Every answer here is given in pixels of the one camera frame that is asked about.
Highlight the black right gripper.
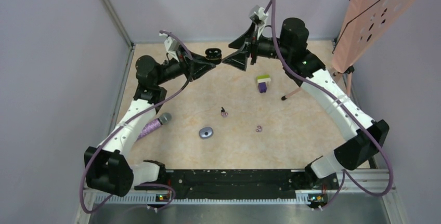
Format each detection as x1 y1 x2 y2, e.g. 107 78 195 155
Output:
222 21 291 72

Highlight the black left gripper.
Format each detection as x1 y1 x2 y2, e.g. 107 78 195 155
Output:
155 44 216 85

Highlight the glossy black charging case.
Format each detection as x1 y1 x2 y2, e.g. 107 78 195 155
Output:
205 48 222 61

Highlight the grey purple charging case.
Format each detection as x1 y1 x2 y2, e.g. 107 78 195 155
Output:
199 127 214 139

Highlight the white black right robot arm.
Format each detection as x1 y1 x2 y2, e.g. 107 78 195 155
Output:
277 18 390 189

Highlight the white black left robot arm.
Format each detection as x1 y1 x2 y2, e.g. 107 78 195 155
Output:
84 48 222 196

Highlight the green white purple toy block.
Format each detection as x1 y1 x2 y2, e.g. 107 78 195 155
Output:
256 74 271 94

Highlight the purple glitter microphone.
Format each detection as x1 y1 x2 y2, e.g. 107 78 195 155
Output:
137 112 172 140

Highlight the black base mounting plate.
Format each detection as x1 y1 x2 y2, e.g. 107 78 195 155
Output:
134 169 338 200

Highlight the pink music stand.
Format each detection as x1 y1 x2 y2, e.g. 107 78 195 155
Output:
281 0 435 101

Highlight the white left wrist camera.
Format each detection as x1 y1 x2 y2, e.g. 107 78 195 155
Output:
159 30 183 61

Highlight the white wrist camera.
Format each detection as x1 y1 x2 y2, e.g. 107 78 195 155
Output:
159 30 183 61
249 5 269 29

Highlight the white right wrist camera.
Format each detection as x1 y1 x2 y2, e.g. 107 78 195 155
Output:
249 5 269 29

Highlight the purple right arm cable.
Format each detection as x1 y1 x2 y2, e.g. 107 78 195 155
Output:
264 0 394 211

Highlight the aluminium frame rail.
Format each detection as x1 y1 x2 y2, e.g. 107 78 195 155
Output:
83 169 390 208

